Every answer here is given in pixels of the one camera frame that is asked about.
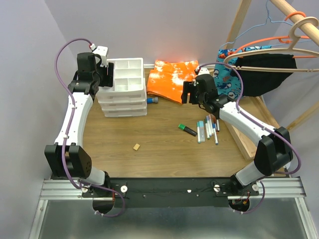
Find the green black highlighter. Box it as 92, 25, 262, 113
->
178, 124, 197, 136

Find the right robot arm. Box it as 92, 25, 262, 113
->
181, 74, 293, 195

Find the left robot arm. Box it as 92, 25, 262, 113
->
44, 47, 114, 197

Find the blue shark print cloth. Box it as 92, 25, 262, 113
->
212, 49, 241, 99

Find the orange folded cloth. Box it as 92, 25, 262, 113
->
147, 60, 199, 104

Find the red white pen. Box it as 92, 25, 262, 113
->
211, 115, 217, 134

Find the white drawer organizer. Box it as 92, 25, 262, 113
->
96, 58, 147, 118

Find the blue grey glue stick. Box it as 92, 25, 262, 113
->
147, 97, 159, 104

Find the green white pen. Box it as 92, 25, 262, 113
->
204, 118, 210, 140

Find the black garment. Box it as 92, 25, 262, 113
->
235, 53, 297, 97

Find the tan eraser block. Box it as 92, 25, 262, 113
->
133, 144, 140, 151

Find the wooden hanger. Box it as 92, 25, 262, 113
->
224, 16, 319, 73

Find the orange hanger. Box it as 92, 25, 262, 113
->
234, 10, 317, 59

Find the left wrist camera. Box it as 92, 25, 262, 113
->
89, 43, 108, 67

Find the blue wire hanger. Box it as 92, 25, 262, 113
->
219, 0, 292, 50

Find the wooden clothes rack frame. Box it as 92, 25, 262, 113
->
226, 0, 319, 160

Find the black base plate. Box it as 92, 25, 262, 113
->
82, 177, 259, 208

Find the aluminium rail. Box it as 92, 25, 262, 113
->
39, 177, 306, 200

